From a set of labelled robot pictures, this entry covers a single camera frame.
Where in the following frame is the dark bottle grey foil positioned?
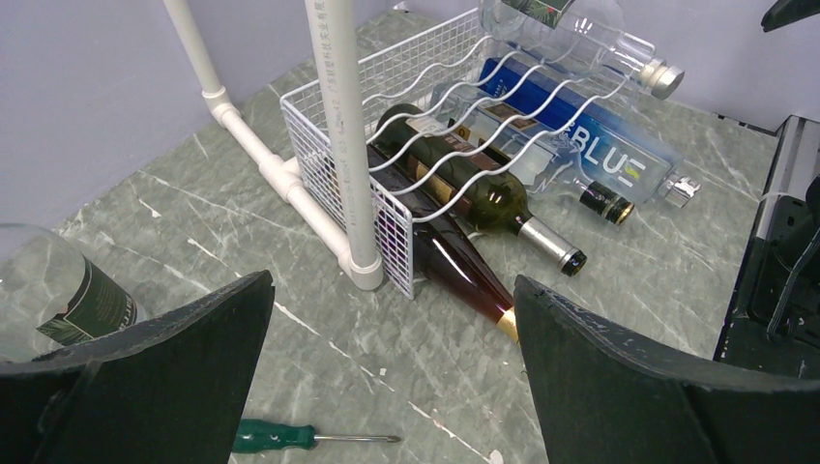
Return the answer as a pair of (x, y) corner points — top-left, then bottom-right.
(374, 103), (587, 276)

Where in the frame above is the clear bottle silver cap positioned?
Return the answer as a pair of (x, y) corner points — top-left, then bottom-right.
(1, 223), (151, 363)

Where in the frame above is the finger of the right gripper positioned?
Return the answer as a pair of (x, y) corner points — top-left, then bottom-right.
(760, 0), (820, 33)

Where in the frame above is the dark bottle black cap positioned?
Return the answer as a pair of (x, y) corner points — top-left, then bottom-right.
(448, 118), (635, 226)

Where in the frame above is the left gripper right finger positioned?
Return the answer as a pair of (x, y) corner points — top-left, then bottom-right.
(514, 275), (819, 463)

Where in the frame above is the white wire wine rack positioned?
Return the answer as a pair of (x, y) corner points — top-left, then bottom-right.
(279, 7), (632, 301)

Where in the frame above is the clear bottle dark green label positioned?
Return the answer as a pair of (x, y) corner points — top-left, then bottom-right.
(479, 1), (685, 101)

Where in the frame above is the thick white vertical pipe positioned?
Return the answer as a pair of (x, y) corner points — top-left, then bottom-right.
(305, 0), (384, 291)

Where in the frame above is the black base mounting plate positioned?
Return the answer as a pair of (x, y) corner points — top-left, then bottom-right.
(713, 179), (819, 380)

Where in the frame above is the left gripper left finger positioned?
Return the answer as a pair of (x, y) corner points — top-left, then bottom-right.
(1, 271), (276, 463)

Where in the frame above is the green handled screwdriver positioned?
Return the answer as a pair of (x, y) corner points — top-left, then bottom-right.
(232, 419), (401, 454)

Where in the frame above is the dark bottle gold foil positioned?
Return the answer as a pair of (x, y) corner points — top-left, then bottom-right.
(366, 144), (519, 343)

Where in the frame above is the aluminium frame rail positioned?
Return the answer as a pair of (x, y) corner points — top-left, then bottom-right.
(751, 115), (819, 240)

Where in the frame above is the blue labelled water bottle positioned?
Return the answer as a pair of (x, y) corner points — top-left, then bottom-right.
(480, 58), (701, 208)

